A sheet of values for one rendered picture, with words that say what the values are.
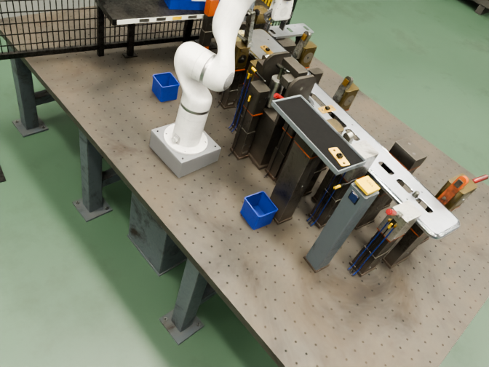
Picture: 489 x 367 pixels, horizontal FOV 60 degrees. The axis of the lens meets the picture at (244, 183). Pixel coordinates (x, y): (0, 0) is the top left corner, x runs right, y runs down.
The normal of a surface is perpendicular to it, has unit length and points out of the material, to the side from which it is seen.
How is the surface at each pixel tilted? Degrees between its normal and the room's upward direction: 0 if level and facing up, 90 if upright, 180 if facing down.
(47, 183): 0
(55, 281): 0
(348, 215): 90
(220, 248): 0
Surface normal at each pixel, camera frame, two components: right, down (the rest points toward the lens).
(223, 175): 0.24, -0.66
